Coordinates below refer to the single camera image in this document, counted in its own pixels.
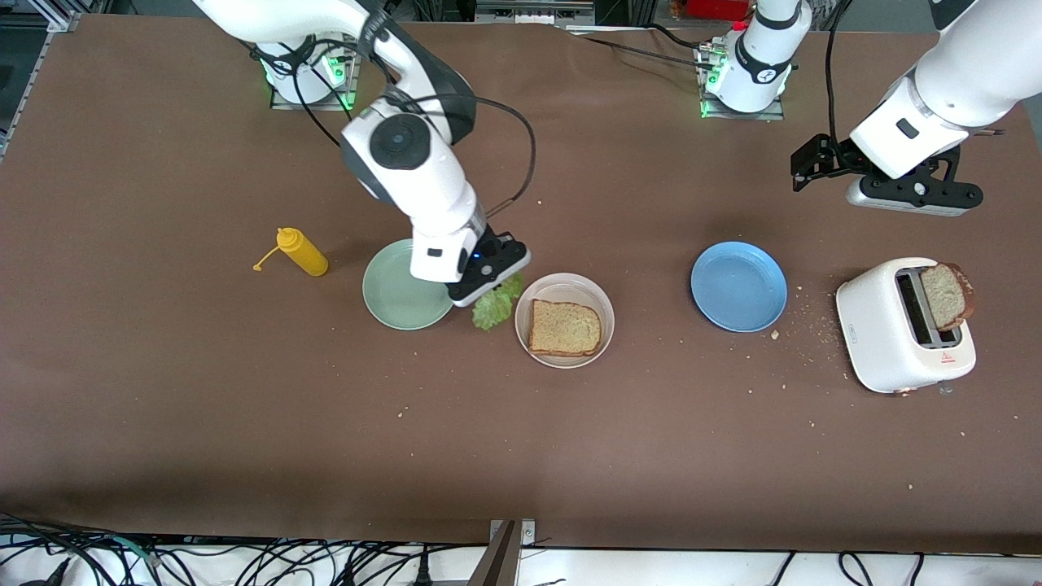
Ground green lettuce leaf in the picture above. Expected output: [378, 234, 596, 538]
[472, 273, 526, 331]

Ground brown bread slice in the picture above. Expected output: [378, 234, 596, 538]
[920, 262, 976, 331]
[529, 299, 604, 357]

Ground yellow mustard squeeze bottle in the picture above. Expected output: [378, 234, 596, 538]
[253, 227, 330, 278]

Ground beige plate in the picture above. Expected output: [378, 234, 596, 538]
[514, 273, 615, 370]

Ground light green plate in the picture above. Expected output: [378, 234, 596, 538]
[362, 238, 457, 331]

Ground blue plate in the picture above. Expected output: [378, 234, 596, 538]
[690, 241, 788, 334]

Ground red box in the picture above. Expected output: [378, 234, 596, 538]
[684, 0, 754, 21]

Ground white toaster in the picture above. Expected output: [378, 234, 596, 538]
[836, 257, 977, 397]

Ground grey metal beam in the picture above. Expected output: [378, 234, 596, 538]
[468, 521, 522, 586]

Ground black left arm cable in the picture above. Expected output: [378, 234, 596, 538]
[825, 0, 857, 146]

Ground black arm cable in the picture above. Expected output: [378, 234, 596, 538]
[825, 0, 857, 146]
[248, 8, 538, 221]

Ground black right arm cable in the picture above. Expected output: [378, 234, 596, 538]
[248, 8, 538, 221]

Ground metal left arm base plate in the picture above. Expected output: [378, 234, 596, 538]
[698, 45, 786, 121]

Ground black base cable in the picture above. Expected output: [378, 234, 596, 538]
[562, 23, 717, 74]

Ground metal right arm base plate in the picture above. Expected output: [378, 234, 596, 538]
[270, 37, 361, 111]

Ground metal frame rail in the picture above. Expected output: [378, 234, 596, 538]
[476, 0, 595, 25]

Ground small metal table bracket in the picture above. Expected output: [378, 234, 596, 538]
[488, 518, 536, 548]

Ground teal floor cable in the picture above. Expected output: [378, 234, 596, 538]
[102, 536, 155, 564]

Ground aluminium frame profile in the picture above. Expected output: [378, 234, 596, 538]
[33, 0, 80, 33]

